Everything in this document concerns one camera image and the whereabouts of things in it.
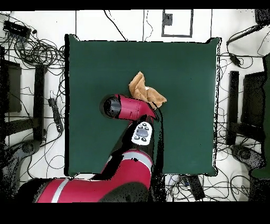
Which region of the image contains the tan orange terry towel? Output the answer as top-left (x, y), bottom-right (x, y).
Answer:
top-left (129, 71), bottom-right (167, 110)

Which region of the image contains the dark green table cloth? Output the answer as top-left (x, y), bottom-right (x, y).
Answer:
top-left (64, 33), bottom-right (221, 177)

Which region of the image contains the black power strip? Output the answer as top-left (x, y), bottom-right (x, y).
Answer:
top-left (47, 97), bottom-right (64, 134)
top-left (186, 174), bottom-right (206, 201)

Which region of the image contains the black floor bar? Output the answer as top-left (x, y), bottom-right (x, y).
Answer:
top-left (33, 64), bottom-right (46, 142)
top-left (226, 70), bottom-right (240, 146)

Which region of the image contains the grey stand foot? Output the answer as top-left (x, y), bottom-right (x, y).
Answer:
top-left (229, 144), bottom-right (267, 170)
top-left (0, 139), bottom-right (42, 202)

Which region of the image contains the black power adapter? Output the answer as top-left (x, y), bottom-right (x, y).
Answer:
top-left (228, 52), bottom-right (242, 67)

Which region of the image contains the black box case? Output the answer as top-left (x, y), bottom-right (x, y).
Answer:
top-left (0, 60), bottom-right (22, 114)
top-left (240, 71), bottom-right (267, 128)

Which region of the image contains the green cloth sheet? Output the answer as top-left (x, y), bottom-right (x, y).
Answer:
top-left (250, 53), bottom-right (270, 180)

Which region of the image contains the black floor cable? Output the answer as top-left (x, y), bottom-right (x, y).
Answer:
top-left (103, 10), bottom-right (129, 41)

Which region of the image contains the black rod with cable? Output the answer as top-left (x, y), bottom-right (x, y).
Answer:
top-left (226, 22), bottom-right (267, 46)

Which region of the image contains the black network switch box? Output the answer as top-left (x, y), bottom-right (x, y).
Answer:
top-left (3, 20), bottom-right (32, 39)

